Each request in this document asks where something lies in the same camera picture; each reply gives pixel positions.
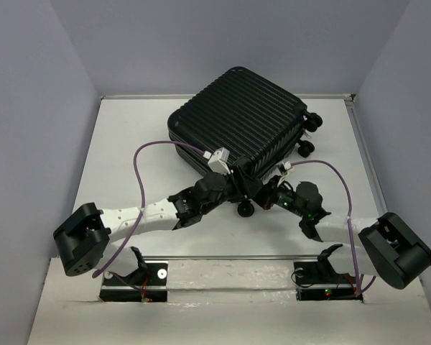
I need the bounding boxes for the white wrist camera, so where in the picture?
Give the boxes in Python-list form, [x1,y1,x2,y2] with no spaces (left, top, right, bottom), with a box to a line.
[208,147,231,175]
[277,161,293,186]

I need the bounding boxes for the black hard-shell suitcase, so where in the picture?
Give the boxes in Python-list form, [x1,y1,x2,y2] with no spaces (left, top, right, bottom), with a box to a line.
[167,65,324,219]

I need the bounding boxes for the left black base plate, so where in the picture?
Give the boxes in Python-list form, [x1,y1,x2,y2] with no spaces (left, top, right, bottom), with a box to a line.
[98,260,169,303]

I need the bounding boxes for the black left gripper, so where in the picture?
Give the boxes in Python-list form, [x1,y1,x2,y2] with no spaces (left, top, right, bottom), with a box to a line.
[200,165,262,216]

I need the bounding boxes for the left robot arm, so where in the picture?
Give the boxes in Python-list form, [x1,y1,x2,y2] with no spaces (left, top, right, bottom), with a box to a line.
[53,167,263,284]

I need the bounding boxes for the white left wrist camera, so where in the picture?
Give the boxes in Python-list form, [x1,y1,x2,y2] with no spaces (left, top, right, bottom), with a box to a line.
[208,147,231,175]

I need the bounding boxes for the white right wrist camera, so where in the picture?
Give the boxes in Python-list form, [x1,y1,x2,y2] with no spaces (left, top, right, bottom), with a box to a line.
[277,161,293,186]

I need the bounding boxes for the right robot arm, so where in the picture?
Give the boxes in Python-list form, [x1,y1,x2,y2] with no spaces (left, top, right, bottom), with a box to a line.
[254,176,431,290]

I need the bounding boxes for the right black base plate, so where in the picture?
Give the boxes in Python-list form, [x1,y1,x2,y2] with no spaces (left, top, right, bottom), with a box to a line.
[291,261,363,301]

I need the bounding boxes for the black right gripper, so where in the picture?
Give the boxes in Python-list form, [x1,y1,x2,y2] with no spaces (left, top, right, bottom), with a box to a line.
[254,173,307,218]

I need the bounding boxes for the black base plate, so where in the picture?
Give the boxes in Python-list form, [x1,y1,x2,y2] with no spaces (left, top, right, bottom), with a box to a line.
[291,261,363,301]
[98,260,169,303]

